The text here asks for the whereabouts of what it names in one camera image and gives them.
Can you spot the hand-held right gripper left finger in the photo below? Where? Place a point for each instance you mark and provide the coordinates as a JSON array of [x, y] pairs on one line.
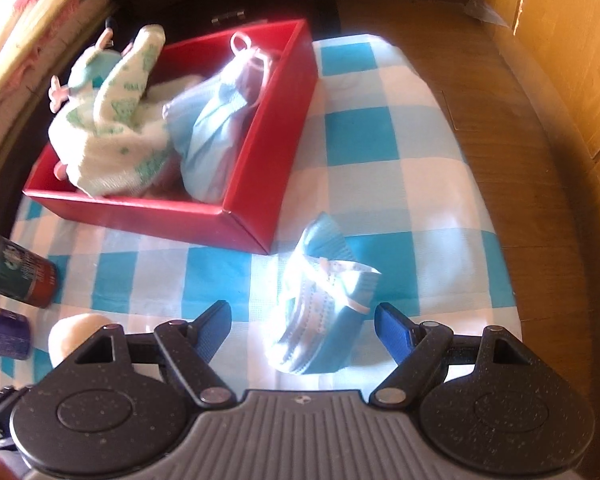
[[215, 325]]

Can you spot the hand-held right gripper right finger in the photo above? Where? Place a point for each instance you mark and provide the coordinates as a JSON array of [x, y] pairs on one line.
[[392, 327]]

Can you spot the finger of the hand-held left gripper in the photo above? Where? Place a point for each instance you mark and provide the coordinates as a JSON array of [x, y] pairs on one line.
[[0, 405]]

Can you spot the blue face mask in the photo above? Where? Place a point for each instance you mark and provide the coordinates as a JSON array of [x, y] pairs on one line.
[[252, 70], [210, 145], [320, 285]]

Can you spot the red cardboard box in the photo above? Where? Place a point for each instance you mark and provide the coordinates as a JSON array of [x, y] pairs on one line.
[[155, 215]]

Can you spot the white green knit garment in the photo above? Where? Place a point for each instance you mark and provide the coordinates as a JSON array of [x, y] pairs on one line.
[[115, 110]]

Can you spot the blue drink can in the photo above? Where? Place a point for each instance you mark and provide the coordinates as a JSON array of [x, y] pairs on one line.
[[2, 332]]

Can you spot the peach plastic bottle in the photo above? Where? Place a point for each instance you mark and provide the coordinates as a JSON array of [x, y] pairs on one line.
[[75, 335]]

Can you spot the red teal drink can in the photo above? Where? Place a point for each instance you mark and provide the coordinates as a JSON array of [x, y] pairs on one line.
[[20, 272]]

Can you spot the blue white checkered tablecloth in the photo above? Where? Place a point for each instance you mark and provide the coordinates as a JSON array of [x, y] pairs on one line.
[[380, 160]]

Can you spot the clear plastic scrap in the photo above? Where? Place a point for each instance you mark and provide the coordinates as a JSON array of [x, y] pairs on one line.
[[485, 10]]

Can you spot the light wooden wardrobe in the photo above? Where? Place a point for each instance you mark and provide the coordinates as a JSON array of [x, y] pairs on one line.
[[570, 35]]

